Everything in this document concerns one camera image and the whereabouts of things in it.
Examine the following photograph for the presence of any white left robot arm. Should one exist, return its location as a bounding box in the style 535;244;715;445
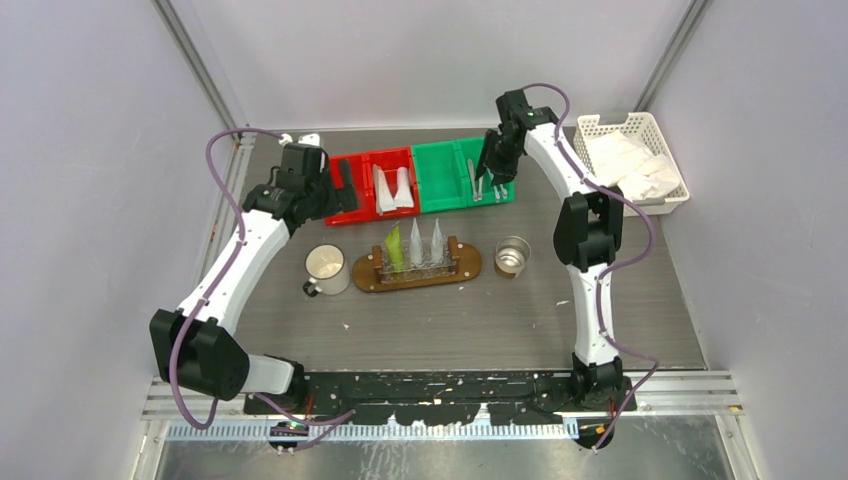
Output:
150;134;359;414

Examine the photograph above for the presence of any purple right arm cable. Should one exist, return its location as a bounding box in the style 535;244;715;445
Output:
521;82;662;453

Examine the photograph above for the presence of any clear acrylic wooden rack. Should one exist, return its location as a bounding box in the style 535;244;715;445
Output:
366;236;459;286

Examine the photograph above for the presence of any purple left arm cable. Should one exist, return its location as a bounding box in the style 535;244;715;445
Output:
166;127;359;454

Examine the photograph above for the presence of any green plastic bin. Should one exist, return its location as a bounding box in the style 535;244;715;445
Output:
411;140;470;214
456;137;516;207

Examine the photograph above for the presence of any lime green toothpaste tube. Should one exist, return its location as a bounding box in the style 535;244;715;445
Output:
385;225;405;272

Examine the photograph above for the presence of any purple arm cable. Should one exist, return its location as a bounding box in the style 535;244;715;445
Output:
521;82;662;453
166;127;359;454

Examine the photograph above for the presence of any shiny metal cup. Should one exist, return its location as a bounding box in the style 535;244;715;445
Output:
494;236;532;279

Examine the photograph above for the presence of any white toothpaste tube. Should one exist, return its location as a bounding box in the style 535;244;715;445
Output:
372;165;396;216
393;167;415;209
409;218;424;268

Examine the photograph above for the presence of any white perforated plastic basket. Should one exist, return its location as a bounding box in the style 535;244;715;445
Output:
573;112;690;215

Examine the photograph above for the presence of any white crumpled cloth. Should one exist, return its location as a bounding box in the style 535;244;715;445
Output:
585;131;681;202

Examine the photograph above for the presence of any grey toothpaste tube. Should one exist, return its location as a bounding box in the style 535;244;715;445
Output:
430;219;445;265

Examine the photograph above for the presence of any red plastic bin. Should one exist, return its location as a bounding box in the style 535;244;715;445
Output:
365;147;421;220
324;153;375;226

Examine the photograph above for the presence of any white enamel mug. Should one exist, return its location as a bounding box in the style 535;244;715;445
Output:
302;244;350;298

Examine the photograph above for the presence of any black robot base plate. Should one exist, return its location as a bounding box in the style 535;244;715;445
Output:
244;370;632;426

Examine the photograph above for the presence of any brown oval wooden tray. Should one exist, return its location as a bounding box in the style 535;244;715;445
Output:
352;237;483;293

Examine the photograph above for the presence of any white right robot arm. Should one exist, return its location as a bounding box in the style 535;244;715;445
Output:
475;90;623;411

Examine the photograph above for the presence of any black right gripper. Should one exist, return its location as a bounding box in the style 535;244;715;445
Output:
475;129;521;187

